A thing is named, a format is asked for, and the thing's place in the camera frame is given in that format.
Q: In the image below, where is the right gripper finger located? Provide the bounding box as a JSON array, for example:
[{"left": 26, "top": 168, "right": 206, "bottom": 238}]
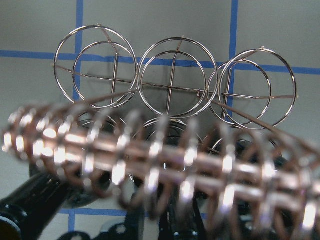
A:
[{"left": 57, "top": 207, "right": 146, "bottom": 240}]

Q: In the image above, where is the black wine bottle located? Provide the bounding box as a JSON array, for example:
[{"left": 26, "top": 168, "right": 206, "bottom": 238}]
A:
[
  {"left": 207, "top": 134, "right": 283, "bottom": 218},
  {"left": 0, "top": 164, "right": 80, "bottom": 240},
  {"left": 135, "top": 116, "right": 206, "bottom": 240}
]

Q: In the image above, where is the copper wire bottle basket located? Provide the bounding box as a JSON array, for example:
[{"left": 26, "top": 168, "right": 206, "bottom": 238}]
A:
[{"left": 1, "top": 24, "right": 320, "bottom": 240}]

